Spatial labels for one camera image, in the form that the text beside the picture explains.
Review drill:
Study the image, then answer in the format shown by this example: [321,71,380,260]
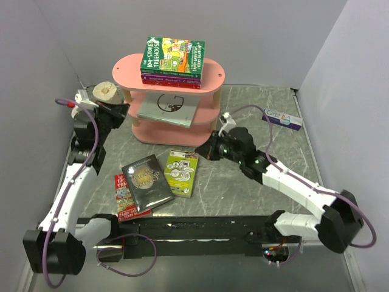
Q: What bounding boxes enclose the purple white small box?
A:
[262,108,303,131]

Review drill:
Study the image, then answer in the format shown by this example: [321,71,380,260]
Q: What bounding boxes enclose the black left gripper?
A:
[92,100,130,145]

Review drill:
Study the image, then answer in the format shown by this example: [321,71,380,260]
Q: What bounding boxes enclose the red 13-storey treehouse book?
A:
[114,174,152,222]

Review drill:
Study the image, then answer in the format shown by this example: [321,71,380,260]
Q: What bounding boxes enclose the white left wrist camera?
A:
[65,89,98,110]

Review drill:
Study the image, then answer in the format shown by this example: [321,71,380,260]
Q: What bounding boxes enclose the blue wrapped toilet paper roll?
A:
[71,107,83,120]

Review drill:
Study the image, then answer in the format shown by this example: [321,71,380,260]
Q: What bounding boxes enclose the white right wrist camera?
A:
[218,112,236,136]

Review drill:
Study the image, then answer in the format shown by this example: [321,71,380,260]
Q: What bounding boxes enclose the green 104-storey treehouse book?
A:
[140,36,205,79]

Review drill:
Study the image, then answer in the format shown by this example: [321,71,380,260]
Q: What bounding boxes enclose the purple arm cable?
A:
[41,97,100,289]
[227,105,377,249]

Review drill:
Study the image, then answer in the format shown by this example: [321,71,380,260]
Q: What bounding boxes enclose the grey Great Gatsby book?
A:
[137,93,200,128]

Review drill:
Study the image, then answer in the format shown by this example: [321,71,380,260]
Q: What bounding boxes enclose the beige toilet paper roll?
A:
[92,82,124,105]

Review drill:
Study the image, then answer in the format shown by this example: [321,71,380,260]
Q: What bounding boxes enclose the pink three-tier shelf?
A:
[112,54,225,147]

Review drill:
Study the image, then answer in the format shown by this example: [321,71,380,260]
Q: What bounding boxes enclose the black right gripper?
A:
[194,130,243,164]

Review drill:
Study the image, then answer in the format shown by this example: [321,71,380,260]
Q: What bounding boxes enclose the black Maugham book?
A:
[122,155,175,213]

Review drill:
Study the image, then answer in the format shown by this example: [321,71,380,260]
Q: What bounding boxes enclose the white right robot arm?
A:
[195,127,363,254]

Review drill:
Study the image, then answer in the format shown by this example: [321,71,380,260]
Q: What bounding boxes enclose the red 156-storey treehouse book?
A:
[142,80,201,89]

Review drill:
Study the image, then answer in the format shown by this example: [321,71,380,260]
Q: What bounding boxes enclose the lime green treehouse book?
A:
[164,150,199,198]

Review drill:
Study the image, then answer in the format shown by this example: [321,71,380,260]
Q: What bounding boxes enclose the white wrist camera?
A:
[65,89,98,110]
[218,112,236,136]

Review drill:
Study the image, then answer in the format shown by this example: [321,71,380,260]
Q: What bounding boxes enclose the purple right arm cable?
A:
[227,105,377,249]

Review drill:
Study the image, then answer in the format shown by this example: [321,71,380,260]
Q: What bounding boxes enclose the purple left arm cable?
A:
[41,97,100,289]

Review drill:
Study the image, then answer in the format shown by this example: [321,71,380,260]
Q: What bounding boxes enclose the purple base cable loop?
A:
[96,233,158,278]

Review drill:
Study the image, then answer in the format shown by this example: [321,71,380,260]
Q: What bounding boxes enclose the purple 117-storey treehouse book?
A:
[141,74,201,85]

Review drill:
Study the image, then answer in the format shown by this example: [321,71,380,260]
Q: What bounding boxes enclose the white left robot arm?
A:
[22,102,129,275]

